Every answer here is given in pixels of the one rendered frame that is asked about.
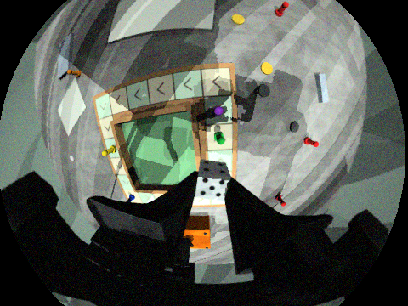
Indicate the orange game pawn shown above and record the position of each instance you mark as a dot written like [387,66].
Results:
[77,73]

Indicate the yellow game pawn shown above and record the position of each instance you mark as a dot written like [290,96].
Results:
[111,149]

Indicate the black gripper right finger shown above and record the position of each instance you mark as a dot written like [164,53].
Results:
[257,230]

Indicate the green game pawn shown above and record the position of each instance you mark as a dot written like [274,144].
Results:
[219,137]

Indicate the red pawn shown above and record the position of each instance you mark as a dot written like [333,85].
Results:
[278,197]
[282,8]
[310,141]

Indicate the grey die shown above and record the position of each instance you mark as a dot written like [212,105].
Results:
[213,180]

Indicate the yellow flat disc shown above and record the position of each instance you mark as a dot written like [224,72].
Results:
[237,19]
[266,68]

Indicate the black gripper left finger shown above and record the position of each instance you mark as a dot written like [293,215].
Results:
[160,222]

